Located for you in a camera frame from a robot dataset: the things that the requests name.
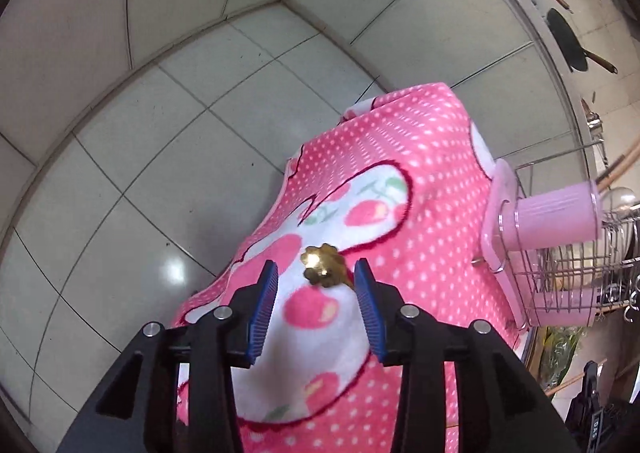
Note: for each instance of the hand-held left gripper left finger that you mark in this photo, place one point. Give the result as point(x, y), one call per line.
point(262, 313)

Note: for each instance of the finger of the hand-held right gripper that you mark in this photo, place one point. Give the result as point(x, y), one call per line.
point(592, 378)

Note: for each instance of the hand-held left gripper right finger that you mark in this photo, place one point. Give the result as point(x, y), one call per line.
point(370, 318)

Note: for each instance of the light wooden chopstick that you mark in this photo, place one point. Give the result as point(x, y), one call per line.
point(562, 385)

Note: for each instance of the gold flower-shaped spoon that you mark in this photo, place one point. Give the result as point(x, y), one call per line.
point(320, 265)

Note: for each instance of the dark wooden chopstick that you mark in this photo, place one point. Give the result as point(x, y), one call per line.
point(612, 175)

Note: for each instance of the green onions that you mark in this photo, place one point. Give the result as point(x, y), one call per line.
point(557, 353)

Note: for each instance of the pink plastic drip tray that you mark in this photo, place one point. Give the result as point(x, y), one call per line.
point(495, 213)

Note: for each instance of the pink polka dot blanket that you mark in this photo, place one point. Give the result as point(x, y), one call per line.
point(415, 158)

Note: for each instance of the steel spoon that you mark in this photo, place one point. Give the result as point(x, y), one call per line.
point(620, 198)

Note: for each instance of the steel kettle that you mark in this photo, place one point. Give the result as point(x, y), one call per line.
point(593, 120)

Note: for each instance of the grey kitchen cabinet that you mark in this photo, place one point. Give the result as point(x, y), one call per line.
point(400, 8)

